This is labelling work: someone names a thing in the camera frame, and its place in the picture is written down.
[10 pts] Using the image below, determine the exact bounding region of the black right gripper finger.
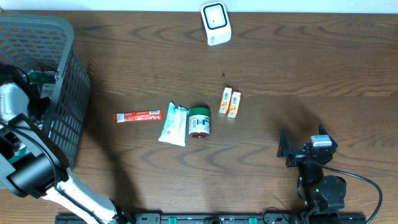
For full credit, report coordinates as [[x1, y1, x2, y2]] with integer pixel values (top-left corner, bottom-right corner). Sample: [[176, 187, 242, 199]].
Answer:
[[277, 128, 290, 157], [318, 124, 332, 142]]

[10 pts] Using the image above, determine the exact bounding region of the orange small box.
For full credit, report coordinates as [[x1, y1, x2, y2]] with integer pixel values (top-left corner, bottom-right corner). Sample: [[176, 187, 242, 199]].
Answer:
[[219, 87, 233, 114], [227, 91, 241, 118]]

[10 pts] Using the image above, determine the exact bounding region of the green lid jar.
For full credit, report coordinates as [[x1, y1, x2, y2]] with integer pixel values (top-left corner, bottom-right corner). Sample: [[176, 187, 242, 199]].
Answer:
[[188, 107, 210, 138]]

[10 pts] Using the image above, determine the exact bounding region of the white mint wipes pack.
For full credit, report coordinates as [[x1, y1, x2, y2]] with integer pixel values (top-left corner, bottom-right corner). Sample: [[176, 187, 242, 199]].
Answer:
[[158, 101, 188, 147]]

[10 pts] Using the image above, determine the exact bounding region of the red snack stick packet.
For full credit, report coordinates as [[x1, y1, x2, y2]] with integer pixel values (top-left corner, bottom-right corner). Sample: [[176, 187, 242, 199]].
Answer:
[[114, 110, 163, 123]]

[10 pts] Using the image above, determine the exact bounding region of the green white gloves package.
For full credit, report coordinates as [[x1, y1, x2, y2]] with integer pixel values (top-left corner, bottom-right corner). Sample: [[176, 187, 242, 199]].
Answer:
[[27, 70, 57, 98]]

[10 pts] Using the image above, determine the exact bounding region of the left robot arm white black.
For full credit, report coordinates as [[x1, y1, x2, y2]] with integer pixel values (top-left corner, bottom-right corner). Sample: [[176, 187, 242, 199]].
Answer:
[[1, 64, 136, 223]]

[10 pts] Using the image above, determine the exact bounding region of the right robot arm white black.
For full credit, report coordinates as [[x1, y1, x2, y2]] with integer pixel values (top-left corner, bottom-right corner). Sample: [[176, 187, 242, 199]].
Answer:
[[277, 125, 346, 223]]

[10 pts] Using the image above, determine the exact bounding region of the white barcode scanner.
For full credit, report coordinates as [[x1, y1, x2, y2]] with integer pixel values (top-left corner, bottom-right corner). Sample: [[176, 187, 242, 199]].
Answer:
[[200, 1, 232, 46]]

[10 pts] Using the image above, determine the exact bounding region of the grey plastic mesh basket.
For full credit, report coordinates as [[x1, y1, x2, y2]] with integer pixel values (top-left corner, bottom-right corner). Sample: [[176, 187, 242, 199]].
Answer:
[[0, 14, 92, 190]]

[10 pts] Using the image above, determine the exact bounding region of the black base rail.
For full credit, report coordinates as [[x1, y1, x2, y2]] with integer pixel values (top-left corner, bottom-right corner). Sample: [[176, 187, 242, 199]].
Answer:
[[55, 213, 368, 224]]

